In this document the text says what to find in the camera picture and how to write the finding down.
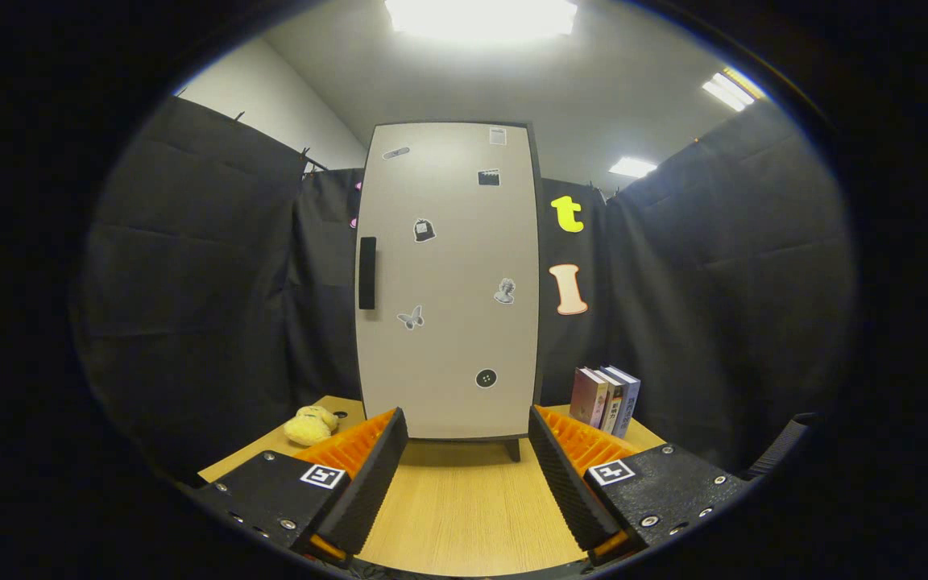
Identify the blue grey book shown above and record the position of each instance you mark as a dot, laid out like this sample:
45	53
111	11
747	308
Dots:
631	399

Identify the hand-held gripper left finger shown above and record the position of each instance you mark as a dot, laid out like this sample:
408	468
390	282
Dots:
375	483

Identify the white brown book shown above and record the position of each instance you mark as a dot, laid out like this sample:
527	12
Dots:
614	411

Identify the pink book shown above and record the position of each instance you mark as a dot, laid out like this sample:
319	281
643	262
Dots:
587	396

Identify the small ceiling light panel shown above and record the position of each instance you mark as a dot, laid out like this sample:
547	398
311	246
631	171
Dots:
633	167

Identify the twin ceiling light panel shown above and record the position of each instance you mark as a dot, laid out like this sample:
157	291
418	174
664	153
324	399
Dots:
730	90

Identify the yellow plush toy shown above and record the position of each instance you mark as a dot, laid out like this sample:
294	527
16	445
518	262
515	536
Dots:
309	427

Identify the large ceiling light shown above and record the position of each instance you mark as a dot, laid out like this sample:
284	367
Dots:
480	18

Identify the dark grey cabinet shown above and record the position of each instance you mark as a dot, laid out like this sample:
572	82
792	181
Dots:
513	451

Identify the black ribbed chair back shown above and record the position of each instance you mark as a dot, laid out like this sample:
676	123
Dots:
782	447

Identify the black backdrop cloth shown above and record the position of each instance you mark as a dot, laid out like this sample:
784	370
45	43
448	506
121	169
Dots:
190	306

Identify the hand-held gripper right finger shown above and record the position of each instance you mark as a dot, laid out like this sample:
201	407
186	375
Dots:
562	483

